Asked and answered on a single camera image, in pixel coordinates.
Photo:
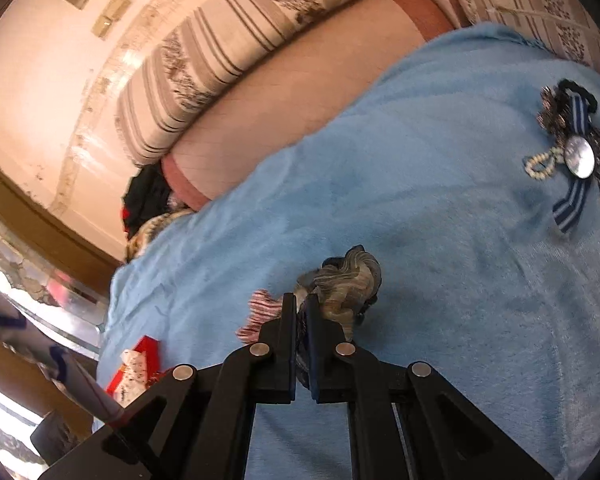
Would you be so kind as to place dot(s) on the dark beaded flower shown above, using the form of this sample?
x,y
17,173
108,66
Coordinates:
x,y
555,112

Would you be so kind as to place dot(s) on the blue striped ribbon brooch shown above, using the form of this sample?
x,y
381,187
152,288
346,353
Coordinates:
x,y
577,157

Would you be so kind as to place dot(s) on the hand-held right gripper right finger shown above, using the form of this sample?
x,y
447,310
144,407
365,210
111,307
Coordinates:
x,y
325,355

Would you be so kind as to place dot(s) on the pearl bead loop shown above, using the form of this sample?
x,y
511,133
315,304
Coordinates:
x,y
535,165

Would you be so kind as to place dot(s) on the grey striped scrunchie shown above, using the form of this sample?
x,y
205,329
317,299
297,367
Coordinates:
x,y
350,280

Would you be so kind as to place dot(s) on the red snack packet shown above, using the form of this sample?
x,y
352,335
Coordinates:
x,y
147,350

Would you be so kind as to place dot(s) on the dark cloth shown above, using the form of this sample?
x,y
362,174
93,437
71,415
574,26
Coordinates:
x,y
145,200

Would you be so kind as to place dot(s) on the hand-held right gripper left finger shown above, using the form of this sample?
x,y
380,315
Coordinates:
x,y
280,350

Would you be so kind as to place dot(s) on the red white striped scrunchie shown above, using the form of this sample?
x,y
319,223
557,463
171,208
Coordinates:
x,y
262,310

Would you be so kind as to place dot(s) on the striped floral sheet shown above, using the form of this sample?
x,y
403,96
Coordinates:
x,y
540,5

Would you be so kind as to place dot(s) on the blue fleece blanket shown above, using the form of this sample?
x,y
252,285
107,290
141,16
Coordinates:
x,y
455,285

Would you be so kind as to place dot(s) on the beige patterned cloth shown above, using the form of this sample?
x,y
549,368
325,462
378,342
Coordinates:
x,y
152,230

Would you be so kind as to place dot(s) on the wall light switch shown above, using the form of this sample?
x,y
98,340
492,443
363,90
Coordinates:
x,y
111,14

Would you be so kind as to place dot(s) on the striped floral pillow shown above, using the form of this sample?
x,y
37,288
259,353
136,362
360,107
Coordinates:
x,y
220,50

